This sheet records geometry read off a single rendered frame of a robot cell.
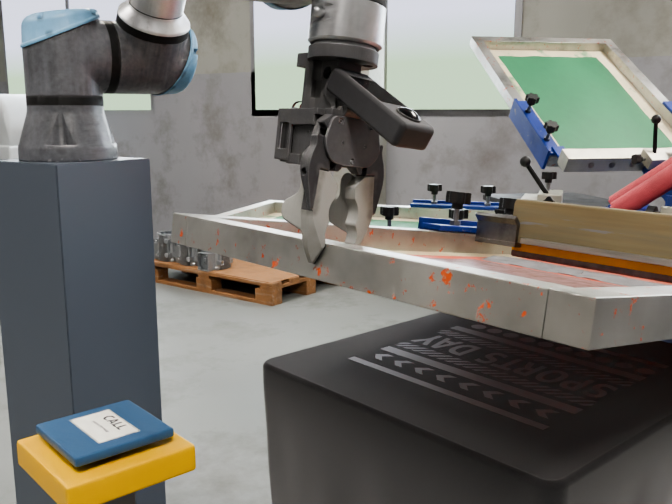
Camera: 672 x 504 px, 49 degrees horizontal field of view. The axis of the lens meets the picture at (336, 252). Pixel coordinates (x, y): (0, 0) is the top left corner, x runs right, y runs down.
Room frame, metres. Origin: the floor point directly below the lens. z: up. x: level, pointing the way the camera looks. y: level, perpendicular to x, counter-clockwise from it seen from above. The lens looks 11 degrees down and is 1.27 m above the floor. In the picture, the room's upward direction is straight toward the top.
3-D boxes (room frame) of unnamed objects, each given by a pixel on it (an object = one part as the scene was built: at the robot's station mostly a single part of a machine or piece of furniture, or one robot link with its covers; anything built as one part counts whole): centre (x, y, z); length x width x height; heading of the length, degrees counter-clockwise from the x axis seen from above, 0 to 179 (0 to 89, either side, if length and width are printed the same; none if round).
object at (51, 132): (1.19, 0.43, 1.25); 0.15 x 0.15 x 0.10
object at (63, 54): (1.19, 0.43, 1.37); 0.13 x 0.12 x 0.14; 124
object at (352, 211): (0.76, -0.01, 1.17); 0.06 x 0.03 x 0.09; 42
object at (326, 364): (0.92, -0.23, 0.95); 0.48 x 0.44 x 0.01; 132
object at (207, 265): (5.45, 0.70, 0.19); 1.34 x 0.91 x 0.37; 57
